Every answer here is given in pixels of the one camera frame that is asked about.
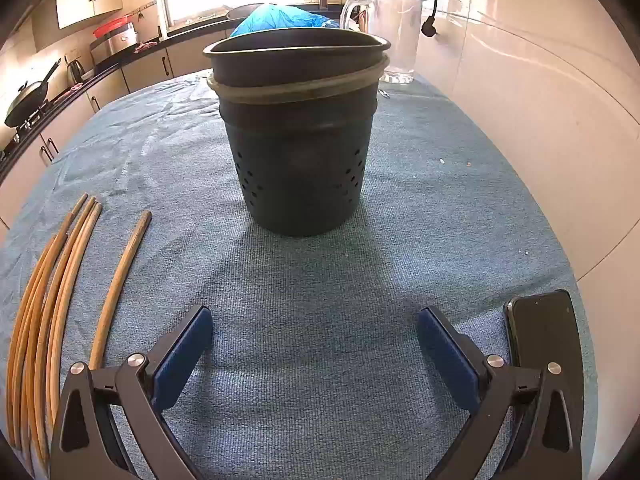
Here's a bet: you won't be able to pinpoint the gas stove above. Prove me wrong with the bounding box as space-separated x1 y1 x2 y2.
0 105 51 161

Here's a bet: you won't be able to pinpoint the black smartphone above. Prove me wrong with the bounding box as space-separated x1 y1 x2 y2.
502 288 587 401

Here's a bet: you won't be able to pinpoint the clear glass pitcher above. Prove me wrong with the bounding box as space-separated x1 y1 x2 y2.
340 0 423 85

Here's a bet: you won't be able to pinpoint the silver rice cooker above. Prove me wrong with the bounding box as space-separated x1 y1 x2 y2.
90 22 140 63

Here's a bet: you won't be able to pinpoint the blue plastic bag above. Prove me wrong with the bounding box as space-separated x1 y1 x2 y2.
230 2 343 38

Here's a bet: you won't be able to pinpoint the red plastic basin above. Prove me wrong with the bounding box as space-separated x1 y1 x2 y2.
93 16 137 38

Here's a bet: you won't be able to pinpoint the steel sink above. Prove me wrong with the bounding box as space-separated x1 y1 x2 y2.
226 3 271 20

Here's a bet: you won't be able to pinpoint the blue table cloth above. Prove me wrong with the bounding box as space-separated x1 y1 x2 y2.
0 67 601 480

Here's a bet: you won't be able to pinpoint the row of wooden chopsticks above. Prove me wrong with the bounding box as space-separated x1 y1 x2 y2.
5 192 103 466

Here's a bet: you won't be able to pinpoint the lower kitchen cabinets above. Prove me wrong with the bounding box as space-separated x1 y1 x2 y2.
0 30 236 231

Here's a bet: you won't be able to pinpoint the wooden chopstick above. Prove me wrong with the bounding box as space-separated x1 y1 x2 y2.
89 210 153 370

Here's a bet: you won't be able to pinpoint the black wok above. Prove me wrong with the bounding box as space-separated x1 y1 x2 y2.
4 58 62 128

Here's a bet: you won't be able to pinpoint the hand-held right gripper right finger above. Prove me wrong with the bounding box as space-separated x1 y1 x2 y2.
416 306 586 480

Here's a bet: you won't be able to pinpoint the dark perforated utensil holder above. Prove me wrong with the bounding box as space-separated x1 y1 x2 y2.
202 27 392 237

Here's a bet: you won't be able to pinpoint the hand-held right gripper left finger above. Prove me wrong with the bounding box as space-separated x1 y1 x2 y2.
48 304 214 480

